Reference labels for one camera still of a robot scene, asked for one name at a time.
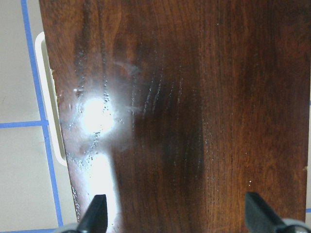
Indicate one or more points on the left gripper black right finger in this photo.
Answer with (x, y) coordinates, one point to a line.
(259, 217)

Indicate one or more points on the dark wooden drawer cabinet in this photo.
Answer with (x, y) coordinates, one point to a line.
(176, 108)

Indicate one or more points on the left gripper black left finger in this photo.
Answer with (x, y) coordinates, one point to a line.
(95, 219)

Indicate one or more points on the white drawer handle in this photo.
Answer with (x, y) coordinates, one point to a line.
(49, 98)

